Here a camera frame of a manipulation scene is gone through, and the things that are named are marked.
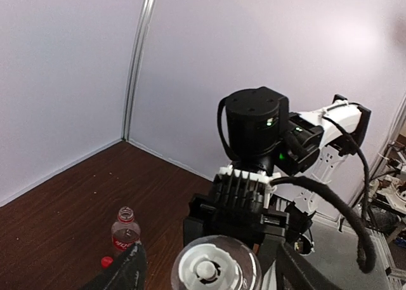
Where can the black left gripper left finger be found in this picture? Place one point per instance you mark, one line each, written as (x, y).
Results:
(127, 272)

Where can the small clear plastic bottle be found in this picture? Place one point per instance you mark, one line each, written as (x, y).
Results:
(247, 260)

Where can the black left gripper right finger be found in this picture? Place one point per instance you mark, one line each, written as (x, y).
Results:
(298, 272)

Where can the red cola bottle cap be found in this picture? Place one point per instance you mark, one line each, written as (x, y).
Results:
(106, 261)

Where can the clear cola bottle red label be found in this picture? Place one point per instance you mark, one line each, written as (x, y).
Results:
(125, 231)

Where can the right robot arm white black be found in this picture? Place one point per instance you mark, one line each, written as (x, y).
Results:
(259, 133)

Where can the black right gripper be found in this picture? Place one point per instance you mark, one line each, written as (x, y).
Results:
(267, 230)

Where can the aluminium right corner post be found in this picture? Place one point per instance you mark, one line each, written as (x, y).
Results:
(143, 24)

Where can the white flip bottle cap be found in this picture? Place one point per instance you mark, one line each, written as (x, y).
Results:
(206, 266)

